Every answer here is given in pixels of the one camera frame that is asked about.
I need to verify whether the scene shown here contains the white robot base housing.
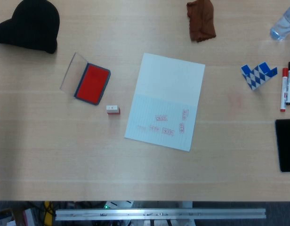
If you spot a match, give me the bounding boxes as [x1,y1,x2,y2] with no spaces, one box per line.
[105,200,134,209]

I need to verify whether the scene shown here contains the black whiteboard marker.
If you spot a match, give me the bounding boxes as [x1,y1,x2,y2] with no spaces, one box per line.
[285,61,290,106]

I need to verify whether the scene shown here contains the red rubber stamp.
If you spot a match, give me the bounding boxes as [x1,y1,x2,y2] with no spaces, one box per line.
[106,105,121,115]

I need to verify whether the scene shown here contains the clear plastic water bottle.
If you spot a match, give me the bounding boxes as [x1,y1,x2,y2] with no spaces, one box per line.
[269,2,290,41]

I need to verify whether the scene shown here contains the blue white snake puzzle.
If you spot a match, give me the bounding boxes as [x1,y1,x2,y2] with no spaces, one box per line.
[240,62,278,91]

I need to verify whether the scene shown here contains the black smartphone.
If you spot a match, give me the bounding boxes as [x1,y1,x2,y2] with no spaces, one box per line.
[274,119,290,173]

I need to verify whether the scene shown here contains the white lined notepad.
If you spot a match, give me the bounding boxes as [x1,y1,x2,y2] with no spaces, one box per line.
[124,52,206,153]

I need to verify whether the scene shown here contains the aluminium rail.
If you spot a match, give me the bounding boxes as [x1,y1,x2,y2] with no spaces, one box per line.
[55,208,267,221]

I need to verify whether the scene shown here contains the red ink pad with lid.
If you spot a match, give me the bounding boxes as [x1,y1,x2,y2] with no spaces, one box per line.
[59,52,111,106]

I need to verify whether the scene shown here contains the red whiteboard marker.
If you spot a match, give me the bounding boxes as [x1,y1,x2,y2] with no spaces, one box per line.
[280,67,289,112]

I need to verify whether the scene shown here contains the brown cloth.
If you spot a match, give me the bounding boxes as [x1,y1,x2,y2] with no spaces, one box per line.
[186,0,217,43]

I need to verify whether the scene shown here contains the black knit hat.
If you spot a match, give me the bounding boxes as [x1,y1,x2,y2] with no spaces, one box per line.
[0,0,60,54]

